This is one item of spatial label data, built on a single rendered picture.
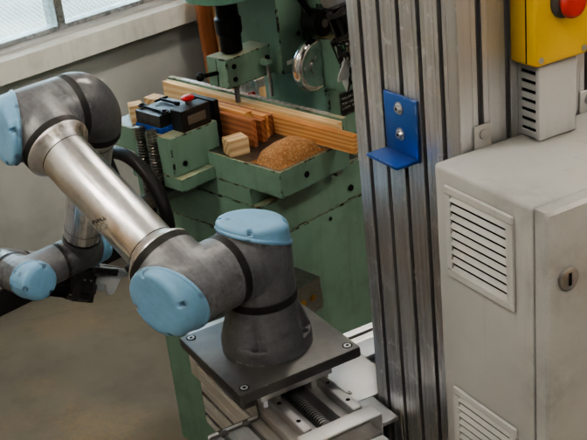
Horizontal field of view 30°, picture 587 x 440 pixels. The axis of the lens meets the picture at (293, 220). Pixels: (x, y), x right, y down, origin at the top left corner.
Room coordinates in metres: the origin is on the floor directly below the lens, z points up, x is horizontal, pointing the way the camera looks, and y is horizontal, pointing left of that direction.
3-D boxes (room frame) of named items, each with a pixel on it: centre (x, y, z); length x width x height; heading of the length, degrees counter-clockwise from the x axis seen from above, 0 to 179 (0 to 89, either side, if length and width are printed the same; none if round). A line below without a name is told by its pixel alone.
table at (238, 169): (2.34, 0.18, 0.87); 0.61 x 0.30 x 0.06; 42
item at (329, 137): (2.34, 0.03, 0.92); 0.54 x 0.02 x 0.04; 42
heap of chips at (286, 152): (2.17, 0.00, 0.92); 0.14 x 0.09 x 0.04; 132
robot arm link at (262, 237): (1.56, 0.07, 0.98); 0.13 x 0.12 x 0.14; 131
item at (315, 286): (2.13, 0.03, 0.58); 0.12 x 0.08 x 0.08; 132
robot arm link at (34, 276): (1.89, 0.51, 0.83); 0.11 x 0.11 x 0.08; 41
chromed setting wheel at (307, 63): (2.41, -0.08, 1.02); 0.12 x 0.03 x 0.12; 132
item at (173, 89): (2.43, 0.08, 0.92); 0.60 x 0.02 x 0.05; 42
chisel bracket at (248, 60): (2.43, 0.08, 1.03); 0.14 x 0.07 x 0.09; 132
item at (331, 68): (2.42, -0.15, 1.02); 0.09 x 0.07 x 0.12; 42
